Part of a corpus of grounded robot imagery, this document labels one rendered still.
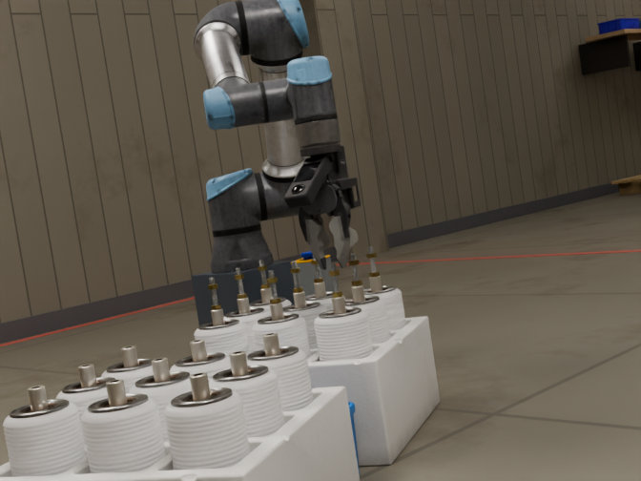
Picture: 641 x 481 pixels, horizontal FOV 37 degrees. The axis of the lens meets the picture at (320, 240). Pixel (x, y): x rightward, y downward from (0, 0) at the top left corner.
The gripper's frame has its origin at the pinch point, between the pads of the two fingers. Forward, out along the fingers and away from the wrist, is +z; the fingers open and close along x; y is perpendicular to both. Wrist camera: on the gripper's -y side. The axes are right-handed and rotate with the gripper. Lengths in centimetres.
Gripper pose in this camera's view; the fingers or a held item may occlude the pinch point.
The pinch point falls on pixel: (330, 261)
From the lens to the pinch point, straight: 169.0
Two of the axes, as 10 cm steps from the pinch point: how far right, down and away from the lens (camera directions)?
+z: 1.5, 9.9, 0.7
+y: 5.3, -1.4, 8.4
